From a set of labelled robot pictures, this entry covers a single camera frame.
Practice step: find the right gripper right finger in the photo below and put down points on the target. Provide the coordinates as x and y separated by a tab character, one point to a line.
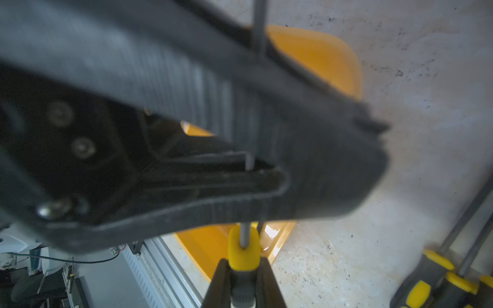
185	60

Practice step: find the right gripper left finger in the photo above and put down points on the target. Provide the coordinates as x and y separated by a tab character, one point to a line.
83	172

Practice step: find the file tool yellow black handle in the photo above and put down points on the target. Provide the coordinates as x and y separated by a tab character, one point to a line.
245	278

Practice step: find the yellow storage box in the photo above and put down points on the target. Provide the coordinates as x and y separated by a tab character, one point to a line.
322	56

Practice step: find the aluminium rail front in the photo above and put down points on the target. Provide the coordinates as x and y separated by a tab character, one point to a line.
162	280

